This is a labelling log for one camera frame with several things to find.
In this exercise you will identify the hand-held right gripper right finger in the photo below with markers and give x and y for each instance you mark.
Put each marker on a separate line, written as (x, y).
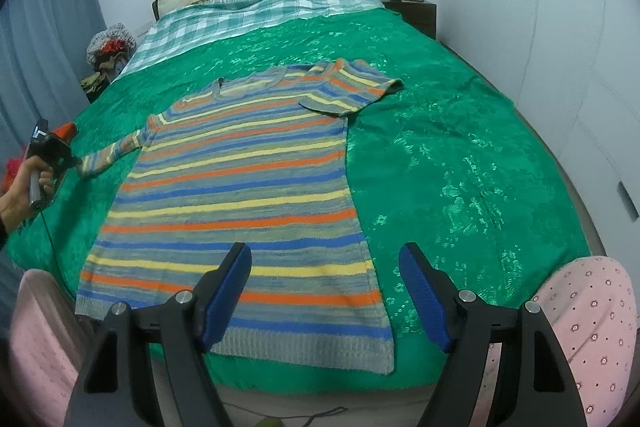
(425, 302)

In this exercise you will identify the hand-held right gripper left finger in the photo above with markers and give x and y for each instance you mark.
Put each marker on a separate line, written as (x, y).
(227, 297)

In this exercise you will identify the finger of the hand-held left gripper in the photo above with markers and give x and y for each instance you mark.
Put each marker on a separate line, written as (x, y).
(75, 162)

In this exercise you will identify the striped knit sweater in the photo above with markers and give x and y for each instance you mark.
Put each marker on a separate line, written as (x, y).
(240, 187)

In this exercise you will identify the pile of mixed clothes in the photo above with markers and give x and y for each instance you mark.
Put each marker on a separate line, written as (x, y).
(100, 77)

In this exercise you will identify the person's left hand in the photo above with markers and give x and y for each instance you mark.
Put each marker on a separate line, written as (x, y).
(22, 197)

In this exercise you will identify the grey curtain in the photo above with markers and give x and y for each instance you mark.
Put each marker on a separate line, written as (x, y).
(45, 32)

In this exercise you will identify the green floral bedspread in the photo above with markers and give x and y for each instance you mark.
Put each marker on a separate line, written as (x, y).
(450, 157)

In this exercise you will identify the person's right leg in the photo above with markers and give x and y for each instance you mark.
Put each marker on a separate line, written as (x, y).
(590, 332)

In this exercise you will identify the person's leg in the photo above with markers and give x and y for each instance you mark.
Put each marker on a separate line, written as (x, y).
(590, 332)
(45, 347)

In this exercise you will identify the green checked bedsheet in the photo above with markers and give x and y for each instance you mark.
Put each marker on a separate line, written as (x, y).
(200, 24)

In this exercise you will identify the person's left leg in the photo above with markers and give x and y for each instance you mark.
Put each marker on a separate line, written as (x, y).
(45, 347)

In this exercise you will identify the dark wooden nightstand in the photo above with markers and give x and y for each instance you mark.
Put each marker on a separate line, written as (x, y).
(417, 17)

